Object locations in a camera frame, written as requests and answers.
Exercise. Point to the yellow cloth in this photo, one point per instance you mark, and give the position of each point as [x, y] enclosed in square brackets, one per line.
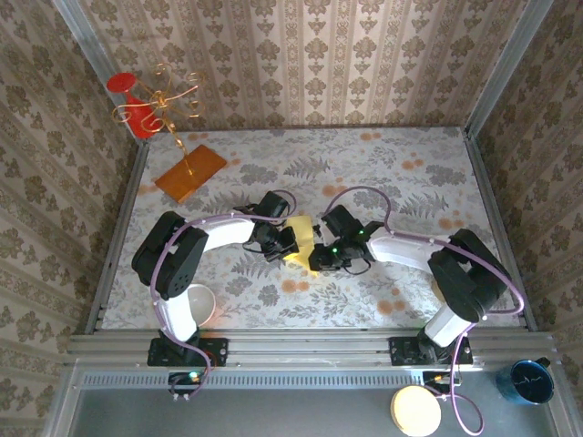
[303, 232]

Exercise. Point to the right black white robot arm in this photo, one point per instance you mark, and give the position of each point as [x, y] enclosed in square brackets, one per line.
[469, 277]

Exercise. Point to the floral table cloth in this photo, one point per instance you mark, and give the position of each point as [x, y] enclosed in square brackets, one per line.
[319, 300]

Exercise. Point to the white bowl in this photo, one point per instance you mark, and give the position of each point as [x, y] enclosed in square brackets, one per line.
[205, 302]

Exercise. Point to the small black circuit board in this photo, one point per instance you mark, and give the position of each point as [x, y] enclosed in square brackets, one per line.
[437, 379]
[184, 380]

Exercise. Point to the red plastic wine glass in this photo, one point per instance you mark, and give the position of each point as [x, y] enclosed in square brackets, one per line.
[141, 120]

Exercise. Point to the pale yellow round disc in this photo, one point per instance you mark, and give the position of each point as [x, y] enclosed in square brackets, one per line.
[416, 409]

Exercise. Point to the dark blue mug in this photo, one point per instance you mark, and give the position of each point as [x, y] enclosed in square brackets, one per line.
[530, 382]

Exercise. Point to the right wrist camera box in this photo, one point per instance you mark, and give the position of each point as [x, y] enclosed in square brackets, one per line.
[320, 229]

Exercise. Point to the long aluminium frame rail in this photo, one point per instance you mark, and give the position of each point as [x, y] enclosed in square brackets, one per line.
[309, 350]

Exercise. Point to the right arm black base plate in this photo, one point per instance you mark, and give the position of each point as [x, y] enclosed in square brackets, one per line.
[401, 350]

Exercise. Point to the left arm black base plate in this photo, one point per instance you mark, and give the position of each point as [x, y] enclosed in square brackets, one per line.
[214, 352]

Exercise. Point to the aluminium table side rail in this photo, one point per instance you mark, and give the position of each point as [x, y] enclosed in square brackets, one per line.
[129, 200]
[492, 205]

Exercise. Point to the aluminium corner post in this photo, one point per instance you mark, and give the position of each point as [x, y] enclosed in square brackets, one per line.
[88, 45]
[511, 45]

